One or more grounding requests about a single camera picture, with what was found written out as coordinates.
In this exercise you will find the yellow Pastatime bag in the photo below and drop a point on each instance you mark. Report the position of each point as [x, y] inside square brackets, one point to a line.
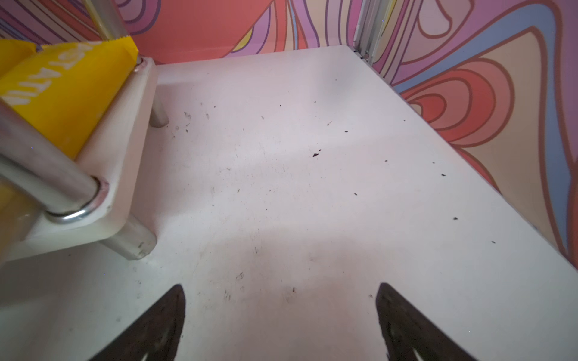
[64, 90]
[13, 52]

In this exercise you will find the white two-tier shelf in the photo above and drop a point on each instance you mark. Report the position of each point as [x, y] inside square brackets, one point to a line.
[50, 202]

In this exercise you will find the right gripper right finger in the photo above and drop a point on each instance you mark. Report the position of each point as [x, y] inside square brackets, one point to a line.
[408, 334]

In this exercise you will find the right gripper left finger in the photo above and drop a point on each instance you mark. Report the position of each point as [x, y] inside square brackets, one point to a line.
[153, 336]

